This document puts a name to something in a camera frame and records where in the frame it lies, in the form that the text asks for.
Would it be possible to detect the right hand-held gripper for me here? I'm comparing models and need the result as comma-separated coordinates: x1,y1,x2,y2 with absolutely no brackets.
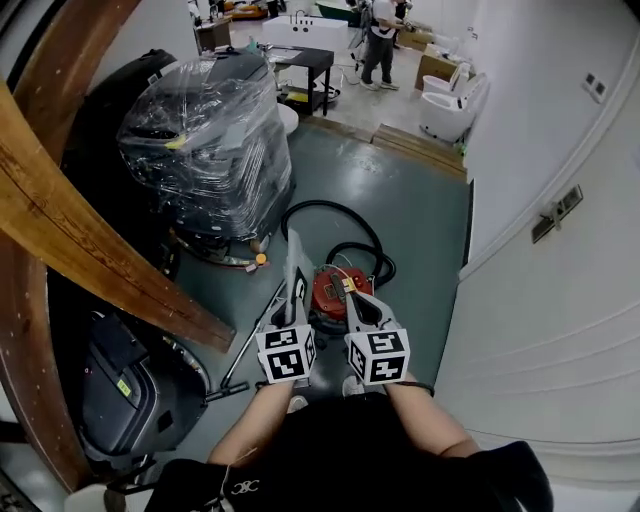
343,291,412,387

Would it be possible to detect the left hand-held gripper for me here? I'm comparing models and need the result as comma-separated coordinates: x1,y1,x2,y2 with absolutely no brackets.
254,295,318,387

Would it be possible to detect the red vacuum cleaner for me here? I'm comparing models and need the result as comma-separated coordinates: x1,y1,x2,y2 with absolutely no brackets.
308,263,377,346

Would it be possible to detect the person's right forearm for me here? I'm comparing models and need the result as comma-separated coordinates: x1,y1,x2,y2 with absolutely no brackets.
383,372,477,457

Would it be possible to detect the person's left forearm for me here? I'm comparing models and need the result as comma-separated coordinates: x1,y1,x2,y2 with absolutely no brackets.
206,382,301,466

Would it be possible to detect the metal vacuum wand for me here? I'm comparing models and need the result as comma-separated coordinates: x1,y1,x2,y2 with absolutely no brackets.
204,279,289,402

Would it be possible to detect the person's black clothing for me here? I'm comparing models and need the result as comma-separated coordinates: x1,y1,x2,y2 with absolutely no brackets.
158,389,555,512

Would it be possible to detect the stack of wooden planks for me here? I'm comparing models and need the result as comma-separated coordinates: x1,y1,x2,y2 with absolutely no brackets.
370,123,470,182

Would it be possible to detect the black floor scrubber machine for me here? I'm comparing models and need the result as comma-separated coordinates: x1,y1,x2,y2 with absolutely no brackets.
74,309,210,469

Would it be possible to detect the white door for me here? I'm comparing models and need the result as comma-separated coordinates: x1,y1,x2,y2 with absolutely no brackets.
433,107,640,501

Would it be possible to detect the plastic-wrapped machine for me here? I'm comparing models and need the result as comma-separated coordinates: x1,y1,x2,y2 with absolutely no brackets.
116,52,297,266

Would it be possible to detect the white round bin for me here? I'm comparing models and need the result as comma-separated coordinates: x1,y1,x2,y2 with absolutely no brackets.
276,102,301,137

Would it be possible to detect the large white toilet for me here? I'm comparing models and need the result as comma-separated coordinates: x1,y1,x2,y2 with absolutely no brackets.
417,72,490,145

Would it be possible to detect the black table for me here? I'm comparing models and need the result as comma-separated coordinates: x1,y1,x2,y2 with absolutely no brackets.
267,44,336,118

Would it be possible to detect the large cardboard box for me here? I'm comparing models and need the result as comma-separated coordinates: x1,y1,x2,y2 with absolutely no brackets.
413,47,460,94

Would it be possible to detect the dark wooden stair beam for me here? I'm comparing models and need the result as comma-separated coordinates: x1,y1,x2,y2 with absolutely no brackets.
0,0,144,494

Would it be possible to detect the white plastic object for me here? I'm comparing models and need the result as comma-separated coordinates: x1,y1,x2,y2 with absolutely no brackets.
63,480,110,512

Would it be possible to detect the small cardboard box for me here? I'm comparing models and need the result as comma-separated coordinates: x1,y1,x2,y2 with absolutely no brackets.
397,27,436,52

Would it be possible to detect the black rounded machine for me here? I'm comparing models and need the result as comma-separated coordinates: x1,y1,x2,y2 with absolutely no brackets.
64,47,180,281

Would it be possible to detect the green tub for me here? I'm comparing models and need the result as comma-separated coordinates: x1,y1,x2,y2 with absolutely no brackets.
314,0,362,24

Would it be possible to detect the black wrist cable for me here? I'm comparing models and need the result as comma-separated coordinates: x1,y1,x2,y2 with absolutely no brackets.
401,381,437,400

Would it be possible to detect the black vacuum hose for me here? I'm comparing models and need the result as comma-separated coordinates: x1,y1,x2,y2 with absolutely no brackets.
279,199,397,292

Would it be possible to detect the metal door handle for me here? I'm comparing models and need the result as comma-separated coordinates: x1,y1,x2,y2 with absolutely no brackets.
529,183,585,245

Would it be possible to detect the wall switch panel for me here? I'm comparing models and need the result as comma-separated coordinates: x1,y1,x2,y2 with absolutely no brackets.
580,72,609,105

